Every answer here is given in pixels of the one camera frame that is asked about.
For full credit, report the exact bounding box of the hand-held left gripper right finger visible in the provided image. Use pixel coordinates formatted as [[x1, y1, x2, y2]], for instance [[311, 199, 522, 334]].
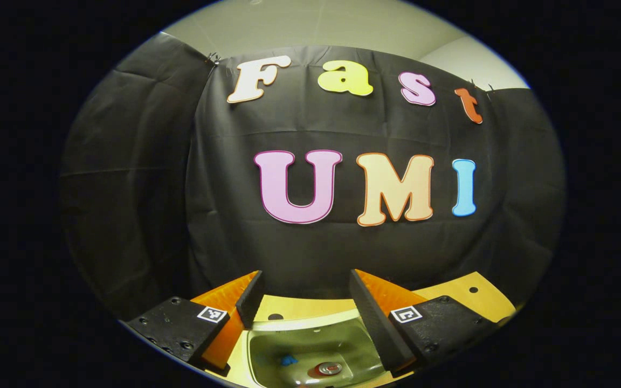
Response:
[[349, 269, 500, 376]]

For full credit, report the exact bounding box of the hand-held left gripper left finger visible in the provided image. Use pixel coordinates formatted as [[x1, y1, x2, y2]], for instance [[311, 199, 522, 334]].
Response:
[[126, 270, 264, 378]]

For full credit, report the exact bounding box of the red pop can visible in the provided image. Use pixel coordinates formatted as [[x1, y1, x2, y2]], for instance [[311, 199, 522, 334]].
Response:
[[308, 361, 343, 379]]

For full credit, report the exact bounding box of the black backdrop cloth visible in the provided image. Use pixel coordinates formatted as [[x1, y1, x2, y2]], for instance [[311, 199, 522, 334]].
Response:
[[58, 31, 566, 324]]

